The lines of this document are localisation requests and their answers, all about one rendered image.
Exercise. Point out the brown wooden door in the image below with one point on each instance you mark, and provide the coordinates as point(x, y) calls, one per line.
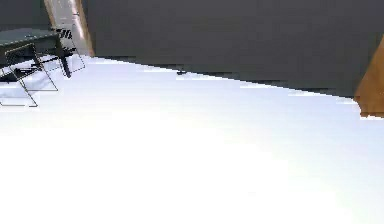
point(372, 87)

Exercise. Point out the dark green table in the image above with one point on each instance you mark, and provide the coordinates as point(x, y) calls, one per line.
point(26, 36)

